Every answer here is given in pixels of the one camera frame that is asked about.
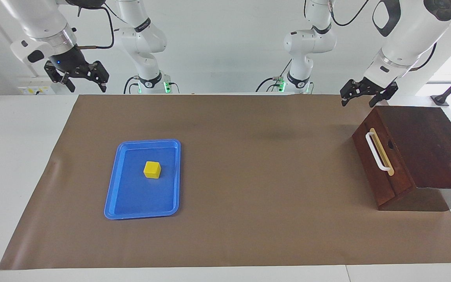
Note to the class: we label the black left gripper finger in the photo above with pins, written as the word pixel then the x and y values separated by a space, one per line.
pixel 350 88
pixel 390 92

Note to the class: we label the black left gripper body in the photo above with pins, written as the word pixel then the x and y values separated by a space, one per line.
pixel 376 87

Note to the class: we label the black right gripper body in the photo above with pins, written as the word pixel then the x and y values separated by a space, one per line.
pixel 71 60

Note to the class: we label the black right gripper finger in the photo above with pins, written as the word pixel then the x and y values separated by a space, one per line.
pixel 100 72
pixel 55 75

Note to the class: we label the yellow cube block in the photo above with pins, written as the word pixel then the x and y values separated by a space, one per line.
pixel 152 170

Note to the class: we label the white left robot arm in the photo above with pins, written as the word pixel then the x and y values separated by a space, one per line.
pixel 409 35

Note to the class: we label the dark wooden drawer cabinet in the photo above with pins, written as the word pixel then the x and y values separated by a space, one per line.
pixel 433 145

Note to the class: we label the blue plastic tray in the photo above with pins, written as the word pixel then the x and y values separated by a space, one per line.
pixel 131 196

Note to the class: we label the brown paper table mat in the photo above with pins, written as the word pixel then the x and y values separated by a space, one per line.
pixel 249 196

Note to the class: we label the white wall socket box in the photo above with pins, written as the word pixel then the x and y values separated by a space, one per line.
pixel 37 88

